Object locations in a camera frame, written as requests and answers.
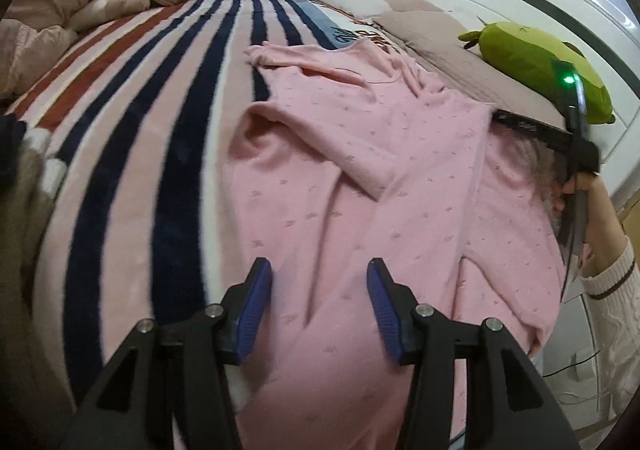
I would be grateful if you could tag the green avocado plush toy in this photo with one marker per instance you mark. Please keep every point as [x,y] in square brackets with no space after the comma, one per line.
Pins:
[526,54]

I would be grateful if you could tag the pink knit sweater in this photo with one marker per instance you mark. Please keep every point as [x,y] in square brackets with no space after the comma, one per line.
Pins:
[359,153]

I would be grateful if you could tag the beige pink duvet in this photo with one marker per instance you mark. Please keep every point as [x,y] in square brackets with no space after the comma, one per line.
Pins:
[35,34]

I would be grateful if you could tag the person's right hand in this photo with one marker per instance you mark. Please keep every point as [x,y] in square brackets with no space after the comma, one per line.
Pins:
[604,233]

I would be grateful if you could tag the right forearm white sleeve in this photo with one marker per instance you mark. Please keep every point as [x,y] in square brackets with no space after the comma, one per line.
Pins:
[613,297]

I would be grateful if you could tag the beige pillow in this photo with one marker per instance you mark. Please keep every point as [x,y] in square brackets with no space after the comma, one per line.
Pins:
[430,35]

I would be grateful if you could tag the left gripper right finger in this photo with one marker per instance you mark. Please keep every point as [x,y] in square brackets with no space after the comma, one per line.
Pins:
[507,404]

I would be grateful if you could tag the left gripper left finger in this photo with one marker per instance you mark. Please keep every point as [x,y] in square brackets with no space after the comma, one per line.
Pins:
[165,383]

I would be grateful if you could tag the striped bed blanket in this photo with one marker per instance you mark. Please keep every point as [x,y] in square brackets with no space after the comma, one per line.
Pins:
[137,112]

